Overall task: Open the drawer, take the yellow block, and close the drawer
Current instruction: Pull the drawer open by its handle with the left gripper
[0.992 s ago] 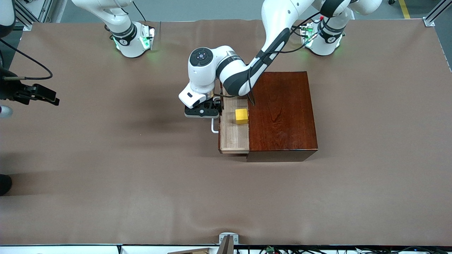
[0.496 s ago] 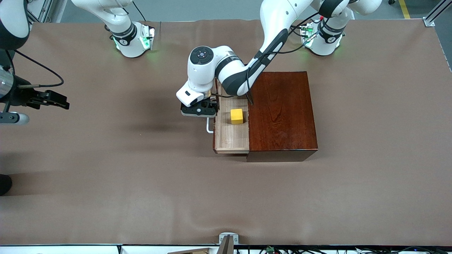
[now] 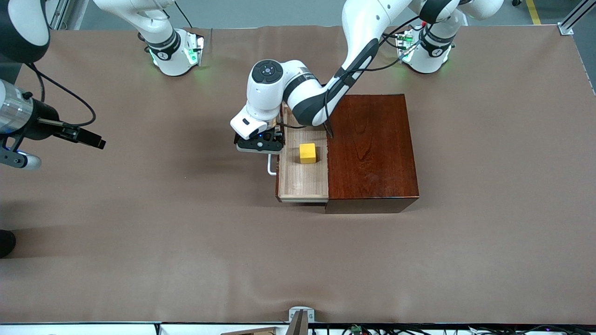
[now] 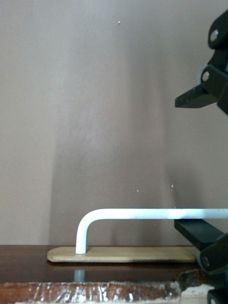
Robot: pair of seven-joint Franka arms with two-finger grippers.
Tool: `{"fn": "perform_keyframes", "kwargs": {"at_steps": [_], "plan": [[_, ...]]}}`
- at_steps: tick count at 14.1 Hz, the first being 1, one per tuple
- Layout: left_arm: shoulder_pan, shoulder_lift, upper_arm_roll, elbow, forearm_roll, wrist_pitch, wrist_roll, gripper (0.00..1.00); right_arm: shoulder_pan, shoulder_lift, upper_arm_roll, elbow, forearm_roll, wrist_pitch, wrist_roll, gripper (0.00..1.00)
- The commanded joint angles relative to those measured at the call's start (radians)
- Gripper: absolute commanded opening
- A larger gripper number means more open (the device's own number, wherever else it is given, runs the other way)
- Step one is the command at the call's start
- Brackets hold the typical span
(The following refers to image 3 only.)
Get brown table cover sheet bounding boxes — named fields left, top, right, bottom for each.
left=0, top=25, right=596, bottom=325

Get black left arm base cables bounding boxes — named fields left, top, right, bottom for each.
left=379, top=26, right=413, bottom=48

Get black round object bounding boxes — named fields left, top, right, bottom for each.
left=0, top=229, right=17, bottom=259

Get tangled black cable bundle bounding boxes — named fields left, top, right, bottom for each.
left=312, top=324, right=596, bottom=335

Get black right arm base cable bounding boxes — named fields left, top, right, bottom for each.
left=175, top=0, right=194, bottom=28

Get light wood drawer white handle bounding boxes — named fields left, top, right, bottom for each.
left=267, top=103, right=330, bottom=203

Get light wooden board piece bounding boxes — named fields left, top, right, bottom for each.
left=220, top=327, right=280, bottom=335

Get aluminium frame with diagonal struts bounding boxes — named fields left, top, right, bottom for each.
left=46, top=0, right=71, bottom=30

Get single aluminium frame profile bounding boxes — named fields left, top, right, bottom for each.
left=559, top=0, right=596, bottom=36

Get dark brown wooden cabinet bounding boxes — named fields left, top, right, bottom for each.
left=324, top=94, right=420, bottom=214

